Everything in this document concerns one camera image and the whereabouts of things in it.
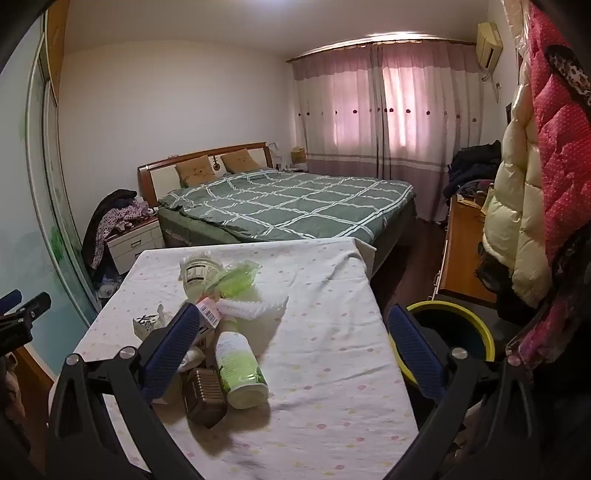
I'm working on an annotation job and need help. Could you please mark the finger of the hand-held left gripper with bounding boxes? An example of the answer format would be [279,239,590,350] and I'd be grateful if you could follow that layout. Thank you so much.
[0,292,52,356]
[0,289,24,315]

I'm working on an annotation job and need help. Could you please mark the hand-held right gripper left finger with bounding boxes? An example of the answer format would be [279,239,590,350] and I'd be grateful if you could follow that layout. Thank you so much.
[48,302,201,480]

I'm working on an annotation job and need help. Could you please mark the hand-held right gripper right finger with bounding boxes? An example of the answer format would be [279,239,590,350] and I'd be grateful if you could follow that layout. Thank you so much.
[388,305,541,480]

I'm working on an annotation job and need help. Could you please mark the white squeeze tube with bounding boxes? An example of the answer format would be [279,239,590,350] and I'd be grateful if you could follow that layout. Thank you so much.
[178,344,206,372]

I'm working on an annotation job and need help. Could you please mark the black floral print carton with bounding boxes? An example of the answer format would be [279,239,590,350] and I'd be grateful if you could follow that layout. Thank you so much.
[133,314,160,340]

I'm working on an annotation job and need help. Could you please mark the pink milk carton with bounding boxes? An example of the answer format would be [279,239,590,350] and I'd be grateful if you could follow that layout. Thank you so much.
[194,298,225,330]

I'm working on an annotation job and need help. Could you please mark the yellow rimmed trash bin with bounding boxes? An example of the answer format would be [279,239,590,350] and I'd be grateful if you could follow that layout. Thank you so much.
[388,301,496,386]

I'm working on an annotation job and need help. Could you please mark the brown ribbed box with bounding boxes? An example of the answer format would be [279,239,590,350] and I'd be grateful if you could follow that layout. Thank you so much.
[181,367,229,429]

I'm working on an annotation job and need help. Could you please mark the green and white bottle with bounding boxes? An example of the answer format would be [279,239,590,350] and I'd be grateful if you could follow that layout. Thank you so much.
[213,318,270,411]

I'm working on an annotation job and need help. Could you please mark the clear plastic cup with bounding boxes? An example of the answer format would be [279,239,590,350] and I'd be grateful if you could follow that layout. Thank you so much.
[179,253,223,301]

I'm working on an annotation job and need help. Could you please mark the green plastic wrapper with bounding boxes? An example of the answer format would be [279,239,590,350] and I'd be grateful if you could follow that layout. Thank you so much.
[208,261,263,301]

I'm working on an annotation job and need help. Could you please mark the clear plastic bags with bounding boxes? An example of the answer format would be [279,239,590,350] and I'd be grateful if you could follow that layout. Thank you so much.
[95,272,123,298]

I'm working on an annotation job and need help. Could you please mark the frosted glass sliding door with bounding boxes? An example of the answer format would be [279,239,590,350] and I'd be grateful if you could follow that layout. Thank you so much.
[0,9,102,324]

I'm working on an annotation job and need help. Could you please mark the dotted white tablecloth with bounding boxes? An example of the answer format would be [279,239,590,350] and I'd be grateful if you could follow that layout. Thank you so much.
[69,237,430,480]

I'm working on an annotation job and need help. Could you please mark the white nightstand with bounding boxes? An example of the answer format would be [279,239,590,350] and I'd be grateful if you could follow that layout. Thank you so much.
[105,217,166,275]

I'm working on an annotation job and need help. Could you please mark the wooden desk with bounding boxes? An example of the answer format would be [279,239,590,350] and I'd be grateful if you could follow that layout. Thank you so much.
[434,194,499,305]

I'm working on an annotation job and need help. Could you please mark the pile of clothes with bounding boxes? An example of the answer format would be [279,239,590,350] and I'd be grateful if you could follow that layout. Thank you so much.
[82,188,139,278]

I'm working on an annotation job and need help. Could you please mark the floral print garment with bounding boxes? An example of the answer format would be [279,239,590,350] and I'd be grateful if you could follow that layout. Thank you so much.
[90,200,160,271]

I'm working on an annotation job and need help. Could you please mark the pink floral garment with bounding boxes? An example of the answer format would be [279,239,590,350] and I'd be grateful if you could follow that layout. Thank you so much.
[503,231,591,416]

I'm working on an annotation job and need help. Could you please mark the wooden bed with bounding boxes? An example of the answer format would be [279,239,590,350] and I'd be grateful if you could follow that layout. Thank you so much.
[137,142,416,259]

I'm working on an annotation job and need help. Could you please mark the cream puffer jacket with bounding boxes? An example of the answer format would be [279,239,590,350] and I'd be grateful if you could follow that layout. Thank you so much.
[481,85,555,308]

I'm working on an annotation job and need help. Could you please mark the brown bear pillow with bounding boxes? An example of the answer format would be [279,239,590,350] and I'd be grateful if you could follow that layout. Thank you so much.
[220,149,262,174]
[174,156,218,188]

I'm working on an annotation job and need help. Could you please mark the green plaid duvet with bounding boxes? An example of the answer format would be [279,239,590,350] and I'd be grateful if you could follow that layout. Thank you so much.
[157,170,414,245]

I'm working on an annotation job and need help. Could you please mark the dark clothes pile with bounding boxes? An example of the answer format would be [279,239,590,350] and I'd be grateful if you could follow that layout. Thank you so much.
[442,141,502,201]

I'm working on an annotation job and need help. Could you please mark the pink curtain panel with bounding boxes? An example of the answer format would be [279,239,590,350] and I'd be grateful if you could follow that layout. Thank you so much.
[379,39,483,222]
[291,44,384,178]

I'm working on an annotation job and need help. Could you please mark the red dotted jacket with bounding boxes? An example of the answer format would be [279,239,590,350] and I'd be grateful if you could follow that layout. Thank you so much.
[526,4,591,278]

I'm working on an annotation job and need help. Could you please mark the wooden curtain rod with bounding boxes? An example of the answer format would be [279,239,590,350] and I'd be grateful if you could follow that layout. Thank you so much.
[286,39,477,63]

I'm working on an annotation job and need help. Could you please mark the wall air conditioner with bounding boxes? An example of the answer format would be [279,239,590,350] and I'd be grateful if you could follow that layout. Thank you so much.
[477,21,504,72]

